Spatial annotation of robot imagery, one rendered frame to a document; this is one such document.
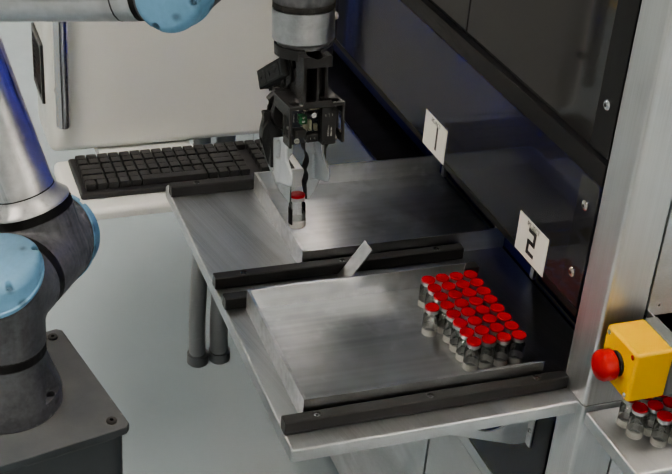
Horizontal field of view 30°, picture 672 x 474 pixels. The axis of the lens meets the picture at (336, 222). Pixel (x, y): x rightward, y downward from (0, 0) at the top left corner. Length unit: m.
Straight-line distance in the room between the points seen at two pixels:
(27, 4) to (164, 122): 0.99
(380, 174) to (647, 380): 0.76
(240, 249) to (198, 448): 1.05
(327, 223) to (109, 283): 1.53
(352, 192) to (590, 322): 0.62
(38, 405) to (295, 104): 0.55
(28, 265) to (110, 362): 1.55
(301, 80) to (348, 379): 0.43
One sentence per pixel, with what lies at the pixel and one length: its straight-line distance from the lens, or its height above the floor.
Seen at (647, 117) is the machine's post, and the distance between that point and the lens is 1.50.
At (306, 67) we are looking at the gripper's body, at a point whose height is 1.32.
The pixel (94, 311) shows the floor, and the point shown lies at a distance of 3.37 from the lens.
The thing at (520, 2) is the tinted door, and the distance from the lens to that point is 1.77.
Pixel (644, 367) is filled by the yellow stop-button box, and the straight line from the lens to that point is 1.57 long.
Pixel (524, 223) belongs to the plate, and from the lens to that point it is 1.77.
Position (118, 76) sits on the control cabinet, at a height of 0.95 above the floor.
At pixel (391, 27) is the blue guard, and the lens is 2.17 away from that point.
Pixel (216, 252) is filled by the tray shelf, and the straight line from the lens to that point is 1.94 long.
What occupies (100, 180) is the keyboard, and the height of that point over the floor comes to 0.83.
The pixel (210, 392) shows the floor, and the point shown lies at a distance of 3.09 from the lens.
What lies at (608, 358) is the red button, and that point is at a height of 1.01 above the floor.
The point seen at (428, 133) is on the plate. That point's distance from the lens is 2.05.
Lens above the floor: 1.89
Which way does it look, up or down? 30 degrees down
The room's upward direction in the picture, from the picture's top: 5 degrees clockwise
